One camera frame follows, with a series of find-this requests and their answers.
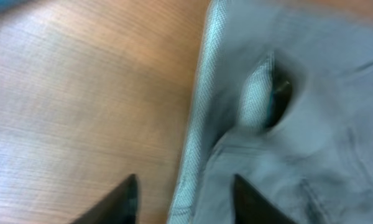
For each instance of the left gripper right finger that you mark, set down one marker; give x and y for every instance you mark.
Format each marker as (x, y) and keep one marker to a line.
(251, 207)

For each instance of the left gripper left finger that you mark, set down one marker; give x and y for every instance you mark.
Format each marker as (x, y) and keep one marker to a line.
(120, 206)

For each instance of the grey shorts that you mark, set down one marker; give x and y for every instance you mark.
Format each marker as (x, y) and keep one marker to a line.
(283, 98)

